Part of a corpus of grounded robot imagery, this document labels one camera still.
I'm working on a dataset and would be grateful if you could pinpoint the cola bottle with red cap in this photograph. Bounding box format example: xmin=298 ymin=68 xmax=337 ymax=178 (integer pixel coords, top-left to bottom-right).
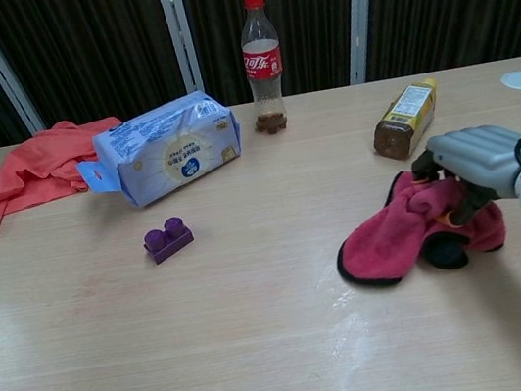
xmin=233 ymin=0 xmax=295 ymax=138

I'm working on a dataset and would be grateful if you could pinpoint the purple toy brick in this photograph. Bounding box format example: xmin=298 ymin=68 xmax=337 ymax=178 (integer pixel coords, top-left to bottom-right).
xmin=139 ymin=214 xmax=198 ymax=268

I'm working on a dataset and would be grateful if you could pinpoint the orange red cloth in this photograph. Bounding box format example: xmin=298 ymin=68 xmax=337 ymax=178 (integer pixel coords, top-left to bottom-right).
xmin=0 ymin=111 xmax=137 ymax=234

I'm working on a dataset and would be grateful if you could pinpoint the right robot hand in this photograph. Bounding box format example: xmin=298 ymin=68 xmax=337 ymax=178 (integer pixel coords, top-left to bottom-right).
xmin=404 ymin=119 xmax=521 ymax=234

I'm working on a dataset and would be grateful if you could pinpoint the pink cloth with black edge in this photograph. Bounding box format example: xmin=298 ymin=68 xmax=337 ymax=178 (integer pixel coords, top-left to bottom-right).
xmin=323 ymin=156 xmax=513 ymax=296

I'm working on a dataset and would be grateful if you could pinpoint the blue tissue pack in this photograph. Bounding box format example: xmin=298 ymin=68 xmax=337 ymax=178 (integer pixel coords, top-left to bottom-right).
xmin=67 ymin=86 xmax=250 ymax=218

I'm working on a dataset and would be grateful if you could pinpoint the yellow labelled tea bottle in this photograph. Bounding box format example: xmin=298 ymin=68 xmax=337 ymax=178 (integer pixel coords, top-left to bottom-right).
xmin=363 ymin=76 xmax=450 ymax=167

